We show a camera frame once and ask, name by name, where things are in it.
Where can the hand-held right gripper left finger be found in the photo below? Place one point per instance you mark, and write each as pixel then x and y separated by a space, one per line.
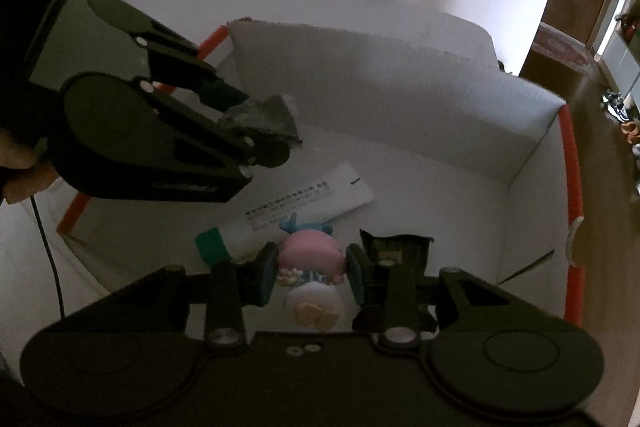
pixel 267 272

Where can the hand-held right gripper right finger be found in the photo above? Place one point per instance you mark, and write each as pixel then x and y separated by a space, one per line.
pixel 356 272

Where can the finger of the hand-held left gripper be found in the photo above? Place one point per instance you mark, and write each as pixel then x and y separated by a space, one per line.
pixel 215 137
pixel 170 52

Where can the pink doll figurine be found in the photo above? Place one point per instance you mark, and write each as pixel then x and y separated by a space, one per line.
pixel 310 257

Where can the black foil packet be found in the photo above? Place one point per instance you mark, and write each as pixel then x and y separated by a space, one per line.
pixel 400 249

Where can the dark grey cloth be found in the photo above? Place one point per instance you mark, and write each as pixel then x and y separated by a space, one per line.
pixel 272 114

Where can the white toothpaste tube teal cap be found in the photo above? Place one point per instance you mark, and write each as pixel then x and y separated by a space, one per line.
pixel 300 202

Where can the red cardboard box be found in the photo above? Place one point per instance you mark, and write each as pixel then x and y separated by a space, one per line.
pixel 400 107

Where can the person's left hand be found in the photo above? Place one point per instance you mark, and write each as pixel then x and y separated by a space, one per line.
pixel 20 172

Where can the patterned red rug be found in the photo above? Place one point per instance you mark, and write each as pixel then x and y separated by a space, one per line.
pixel 560 47

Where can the row of shoes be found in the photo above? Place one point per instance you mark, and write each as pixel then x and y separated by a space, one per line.
pixel 622 117

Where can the white wardrobe cabinets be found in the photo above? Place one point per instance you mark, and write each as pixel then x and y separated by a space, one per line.
pixel 627 57

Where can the dark red handbag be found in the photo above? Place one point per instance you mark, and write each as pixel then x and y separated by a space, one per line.
pixel 625 22

